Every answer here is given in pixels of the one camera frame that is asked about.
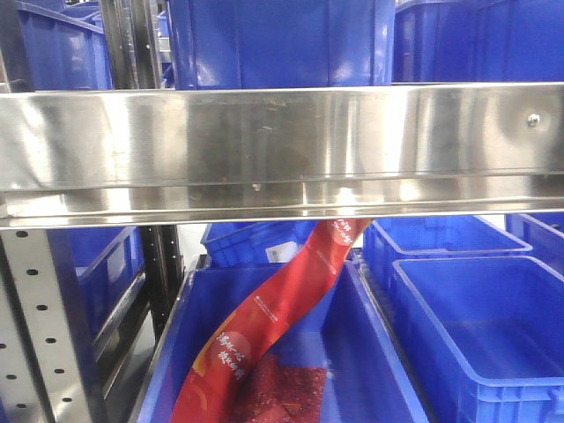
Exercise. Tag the blue bin left lower shelf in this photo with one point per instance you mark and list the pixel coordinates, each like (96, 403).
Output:
(106, 261)

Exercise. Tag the tilted blue bin with label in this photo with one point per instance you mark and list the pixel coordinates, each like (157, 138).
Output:
(236, 244)

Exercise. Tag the blue bin right rear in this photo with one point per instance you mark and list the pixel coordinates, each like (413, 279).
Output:
(397, 238)

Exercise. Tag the blue bin above beam centre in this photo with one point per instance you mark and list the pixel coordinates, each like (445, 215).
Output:
(281, 44)

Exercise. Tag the blue bin above beam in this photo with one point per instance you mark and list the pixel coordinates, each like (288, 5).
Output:
(281, 44)
(65, 45)
(478, 41)

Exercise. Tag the large blue bin with strip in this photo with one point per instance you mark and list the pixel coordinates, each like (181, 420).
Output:
(344, 333)

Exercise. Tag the red printed packaging strip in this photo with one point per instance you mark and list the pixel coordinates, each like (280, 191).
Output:
(233, 350)

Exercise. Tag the blue bin right front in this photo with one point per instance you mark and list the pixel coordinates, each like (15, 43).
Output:
(484, 336)

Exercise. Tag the blue bin above beam right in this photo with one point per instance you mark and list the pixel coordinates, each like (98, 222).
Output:
(478, 41)

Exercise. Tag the blue bin far right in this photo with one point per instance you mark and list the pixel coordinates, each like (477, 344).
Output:
(544, 232)

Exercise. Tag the blue bin above beam left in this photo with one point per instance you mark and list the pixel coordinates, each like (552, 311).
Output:
(65, 45)

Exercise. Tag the black perforated upright post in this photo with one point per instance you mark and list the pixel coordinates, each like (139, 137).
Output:
(163, 271)

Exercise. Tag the perforated steel upright post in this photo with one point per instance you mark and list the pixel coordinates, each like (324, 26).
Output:
(46, 284)

